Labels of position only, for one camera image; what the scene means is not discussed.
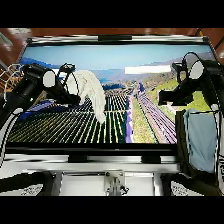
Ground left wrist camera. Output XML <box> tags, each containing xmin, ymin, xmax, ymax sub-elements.
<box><xmin>59</xmin><ymin>62</ymin><xmax>77</xmax><ymax>74</ymax></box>

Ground white shirt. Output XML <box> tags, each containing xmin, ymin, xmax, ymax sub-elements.
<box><xmin>65</xmin><ymin>69</ymin><xmax>108</xmax><ymax>125</ymax></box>

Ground black cable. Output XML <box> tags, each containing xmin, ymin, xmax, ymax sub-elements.
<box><xmin>181</xmin><ymin>51</ymin><xmax>205</xmax><ymax>68</ymax></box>

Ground black garment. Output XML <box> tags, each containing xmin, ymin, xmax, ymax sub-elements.
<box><xmin>174</xmin><ymin>109</ymin><xmax>221</xmax><ymax>188</ymax></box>

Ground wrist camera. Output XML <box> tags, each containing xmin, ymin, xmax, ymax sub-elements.
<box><xmin>59</xmin><ymin>62</ymin><xmax>77</xmax><ymax>74</ymax></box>
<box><xmin>171</xmin><ymin>61</ymin><xmax>189</xmax><ymax>83</ymax></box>

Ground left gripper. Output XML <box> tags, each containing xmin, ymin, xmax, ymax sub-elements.
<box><xmin>51</xmin><ymin>82</ymin><xmax>82</xmax><ymax>106</ymax></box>

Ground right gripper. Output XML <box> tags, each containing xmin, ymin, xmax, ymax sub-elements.
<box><xmin>158</xmin><ymin>81</ymin><xmax>198</xmax><ymax>108</ymax></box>

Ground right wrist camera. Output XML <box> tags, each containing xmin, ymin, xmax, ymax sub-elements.
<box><xmin>171</xmin><ymin>61</ymin><xmax>189</xmax><ymax>83</ymax></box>

